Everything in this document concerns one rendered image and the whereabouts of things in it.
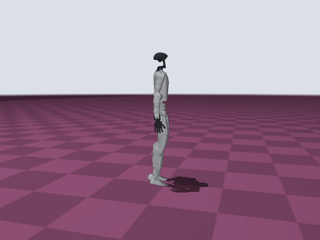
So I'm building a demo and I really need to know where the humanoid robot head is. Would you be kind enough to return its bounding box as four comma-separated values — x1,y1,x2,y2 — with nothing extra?
153,52,168,72

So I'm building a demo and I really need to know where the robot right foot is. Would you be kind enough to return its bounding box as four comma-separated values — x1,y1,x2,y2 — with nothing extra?
149,178,168,186

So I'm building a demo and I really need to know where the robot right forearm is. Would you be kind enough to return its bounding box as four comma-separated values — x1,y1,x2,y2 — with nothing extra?
153,93,161,119

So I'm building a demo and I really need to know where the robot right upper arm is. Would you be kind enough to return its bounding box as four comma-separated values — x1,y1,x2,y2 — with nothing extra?
153,72,165,100

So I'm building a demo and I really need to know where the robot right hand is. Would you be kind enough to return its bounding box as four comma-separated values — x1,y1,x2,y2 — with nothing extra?
154,114,166,133

